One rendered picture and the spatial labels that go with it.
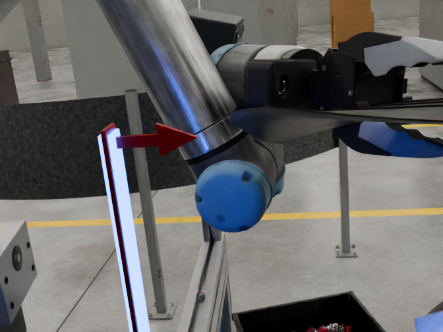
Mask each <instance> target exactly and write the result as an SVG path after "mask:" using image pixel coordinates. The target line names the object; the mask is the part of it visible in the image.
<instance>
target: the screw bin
mask: <svg viewBox="0 0 443 332"><path fill-rule="evenodd" d="M231 319H232V320H233V322H234V324H235V327H236V330H237V332H292V331H302V330H306V329H309V328H311V327H313V328H315V327H320V326H321V325H323V326H325V325H330V324H334V323H340V322H344V321H345V322H346V323H347V324H348V325H351V326H352V331H353V332H386V331H385V330H384V329H383V327H382V326H381V325H380V324H379V323H378V322H377V320H376V319H375V318H374V317H373V316H372V314H371V313H370V312H369V311H368V310H367V309H366V307H365V306H364V305H363V303H362V302H361V301H360V300H359V299H358V298H357V297H356V296H355V294H354V292H353V291H348V292H343V293H338V294H332V295H328V296H321V297H317V298H311V299H306V300H300V301H296V302H290V303H285V304H279V305H275V306H269V307H264V308H258V309H253V310H247V311H243V312H237V313H235V312H234V313H232V314H231Z"/></svg>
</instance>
